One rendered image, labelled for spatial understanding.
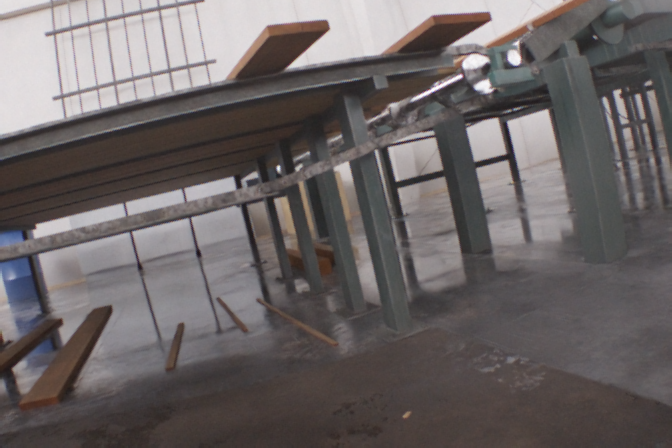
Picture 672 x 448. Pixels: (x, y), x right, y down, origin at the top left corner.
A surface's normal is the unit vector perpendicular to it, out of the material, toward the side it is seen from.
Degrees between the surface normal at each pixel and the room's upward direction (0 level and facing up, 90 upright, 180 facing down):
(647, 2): 90
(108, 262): 90
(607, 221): 90
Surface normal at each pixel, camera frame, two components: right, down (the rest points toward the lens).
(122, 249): 0.26, -0.06
